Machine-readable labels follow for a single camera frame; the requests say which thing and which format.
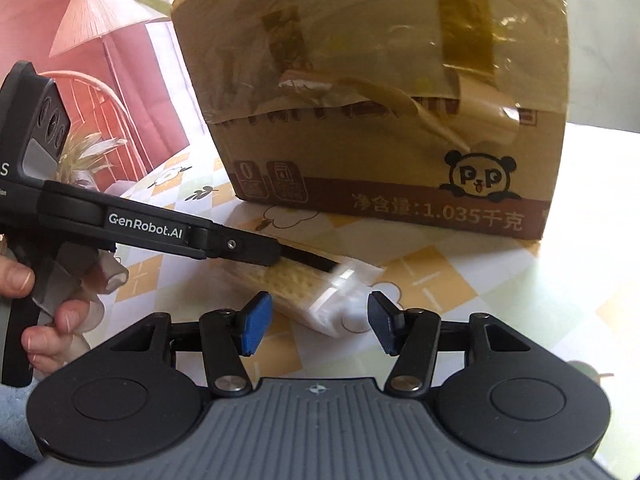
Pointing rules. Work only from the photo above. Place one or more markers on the person's left hand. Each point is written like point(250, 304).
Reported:
point(58, 276)

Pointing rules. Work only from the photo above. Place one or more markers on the red printed wall curtain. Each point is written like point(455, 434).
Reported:
point(141, 60)

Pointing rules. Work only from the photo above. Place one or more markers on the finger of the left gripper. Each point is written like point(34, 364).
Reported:
point(217, 241)

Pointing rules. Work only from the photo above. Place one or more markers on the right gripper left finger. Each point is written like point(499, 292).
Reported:
point(228, 335)

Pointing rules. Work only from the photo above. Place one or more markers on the white cracker pack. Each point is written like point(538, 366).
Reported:
point(334, 302)

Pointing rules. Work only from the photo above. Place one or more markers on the cardboard box with plastic liner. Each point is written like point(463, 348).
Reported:
point(441, 112)

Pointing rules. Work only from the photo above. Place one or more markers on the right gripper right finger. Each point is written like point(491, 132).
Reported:
point(411, 337)

